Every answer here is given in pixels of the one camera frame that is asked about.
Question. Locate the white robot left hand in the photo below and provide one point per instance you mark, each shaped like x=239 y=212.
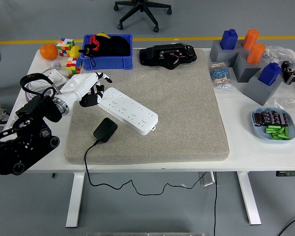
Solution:
x=78 y=84

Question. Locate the black pouch with red trim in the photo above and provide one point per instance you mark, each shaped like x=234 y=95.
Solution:
x=101 y=41

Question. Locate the black plug adapter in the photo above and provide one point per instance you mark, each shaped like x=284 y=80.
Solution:
x=105 y=129

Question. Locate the white power strip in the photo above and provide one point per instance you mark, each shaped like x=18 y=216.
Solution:
x=130 y=113

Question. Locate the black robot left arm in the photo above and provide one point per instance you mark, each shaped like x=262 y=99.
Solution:
x=32 y=137

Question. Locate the multicolour puzzle cube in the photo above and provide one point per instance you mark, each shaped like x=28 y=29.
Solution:
x=65 y=47
x=73 y=66

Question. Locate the yellow lemon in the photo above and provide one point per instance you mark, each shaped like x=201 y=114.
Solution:
x=76 y=51

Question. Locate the blue plastic bin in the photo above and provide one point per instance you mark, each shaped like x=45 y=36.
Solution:
x=108 y=63

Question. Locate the orange fruit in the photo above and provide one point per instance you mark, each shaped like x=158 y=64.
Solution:
x=48 y=51

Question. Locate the black folded fabric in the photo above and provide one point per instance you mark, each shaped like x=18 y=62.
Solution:
x=117 y=45

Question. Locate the yellow round item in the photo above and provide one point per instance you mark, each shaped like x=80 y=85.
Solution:
x=105 y=35

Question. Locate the black mechanical housing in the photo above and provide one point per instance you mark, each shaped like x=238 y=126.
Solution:
x=157 y=55

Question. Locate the black office chair base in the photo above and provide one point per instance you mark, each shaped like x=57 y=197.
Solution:
x=142 y=9

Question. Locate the grey-brown mat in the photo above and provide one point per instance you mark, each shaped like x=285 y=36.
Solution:
x=176 y=110

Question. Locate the white table leg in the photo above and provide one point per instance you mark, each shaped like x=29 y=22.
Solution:
x=74 y=196
x=249 y=196

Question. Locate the clear bag of resistors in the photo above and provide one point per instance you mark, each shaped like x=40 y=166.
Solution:
x=221 y=76

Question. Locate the grey block holder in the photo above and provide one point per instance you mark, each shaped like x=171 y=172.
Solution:
x=259 y=92
x=245 y=71
x=240 y=46
x=218 y=55

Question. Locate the blue bottle-shaped block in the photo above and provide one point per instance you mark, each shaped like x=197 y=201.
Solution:
x=229 y=39
x=270 y=73

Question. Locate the silver box under table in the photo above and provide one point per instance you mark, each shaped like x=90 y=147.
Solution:
x=207 y=179

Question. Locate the orange cylinder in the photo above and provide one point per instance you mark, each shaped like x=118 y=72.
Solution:
x=251 y=38
x=256 y=53

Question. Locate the black capacitor with print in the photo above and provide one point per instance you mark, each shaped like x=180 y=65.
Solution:
x=257 y=119
x=275 y=117
x=284 y=119
x=266 y=117

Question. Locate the light blue tray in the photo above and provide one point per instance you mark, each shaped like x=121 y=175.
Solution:
x=260 y=134

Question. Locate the green battery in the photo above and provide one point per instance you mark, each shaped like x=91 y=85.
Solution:
x=272 y=127
x=281 y=130
x=286 y=131
x=272 y=131
x=281 y=138
x=277 y=135

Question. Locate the crumpled clear plastic bag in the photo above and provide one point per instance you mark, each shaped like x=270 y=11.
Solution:
x=277 y=52

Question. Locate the black table control panel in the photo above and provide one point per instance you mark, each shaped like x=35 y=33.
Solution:
x=289 y=173

